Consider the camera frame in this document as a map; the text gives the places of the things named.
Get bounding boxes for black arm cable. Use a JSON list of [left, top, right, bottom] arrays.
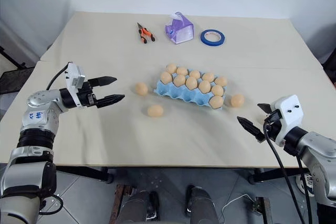
[[262, 121, 314, 224], [46, 62, 69, 91]]

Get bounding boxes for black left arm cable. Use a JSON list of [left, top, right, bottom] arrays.
[[46, 62, 69, 91]]

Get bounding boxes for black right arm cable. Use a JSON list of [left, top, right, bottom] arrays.
[[262, 121, 314, 224]]

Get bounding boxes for black metal stand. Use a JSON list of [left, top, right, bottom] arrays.
[[0, 46, 27, 69]]

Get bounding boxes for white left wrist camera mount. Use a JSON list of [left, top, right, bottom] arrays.
[[64, 62, 87, 109]]

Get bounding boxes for black table leg frame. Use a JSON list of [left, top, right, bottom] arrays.
[[248, 167, 311, 185], [56, 167, 115, 185]]

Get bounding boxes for blue tape roll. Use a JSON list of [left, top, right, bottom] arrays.
[[200, 29, 226, 47]]

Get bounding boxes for black mesh seat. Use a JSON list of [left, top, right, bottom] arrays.
[[0, 66, 33, 95]]

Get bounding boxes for black chair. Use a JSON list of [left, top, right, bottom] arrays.
[[321, 49, 336, 90]]

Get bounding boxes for purple tissue pack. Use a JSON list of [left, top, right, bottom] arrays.
[[164, 11, 195, 45]]

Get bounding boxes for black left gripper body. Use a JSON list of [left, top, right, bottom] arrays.
[[77, 80, 98, 108]]

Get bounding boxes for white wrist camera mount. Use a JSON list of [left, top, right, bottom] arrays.
[[269, 94, 305, 146], [64, 62, 87, 109]]

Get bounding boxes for rusty brown floor rail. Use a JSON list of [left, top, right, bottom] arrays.
[[251, 196, 271, 224], [112, 183, 132, 224]]

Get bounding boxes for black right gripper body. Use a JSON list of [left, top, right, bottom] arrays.
[[262, 110, 286, 145]]

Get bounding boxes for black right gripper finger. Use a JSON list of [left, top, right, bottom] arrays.
[[236, 115, 266, 144], [257, 102, 274, 116]]

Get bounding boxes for orange black pliers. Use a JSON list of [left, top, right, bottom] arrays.
[[136, 22, 156, 44]]

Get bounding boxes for blue egg tray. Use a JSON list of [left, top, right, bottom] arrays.
[[153, 71, 228, 110]]

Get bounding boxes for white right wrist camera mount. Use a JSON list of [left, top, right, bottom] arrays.
[[269, 94, 305, 146]]

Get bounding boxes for thin white floor cable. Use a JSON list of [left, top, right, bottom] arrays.
[[219, 194, 257, 221]]

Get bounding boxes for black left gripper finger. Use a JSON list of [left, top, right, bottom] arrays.
[[95, 93, 125, 109], [87, 76, 118, 89]]

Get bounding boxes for white printed round object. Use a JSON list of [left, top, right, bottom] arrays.
[[295, 172, 316, 196]]

